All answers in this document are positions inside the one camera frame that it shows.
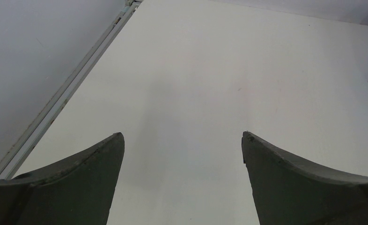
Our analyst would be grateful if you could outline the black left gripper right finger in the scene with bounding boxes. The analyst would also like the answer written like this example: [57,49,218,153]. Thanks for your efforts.
[242,131,368,225]

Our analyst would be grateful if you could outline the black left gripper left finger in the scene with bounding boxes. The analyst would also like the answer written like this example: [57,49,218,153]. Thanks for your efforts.
[0,133,125,225]

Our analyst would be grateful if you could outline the aluminium left frame rail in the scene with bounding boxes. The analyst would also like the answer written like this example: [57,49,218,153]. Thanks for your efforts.
[0,0,140,179]

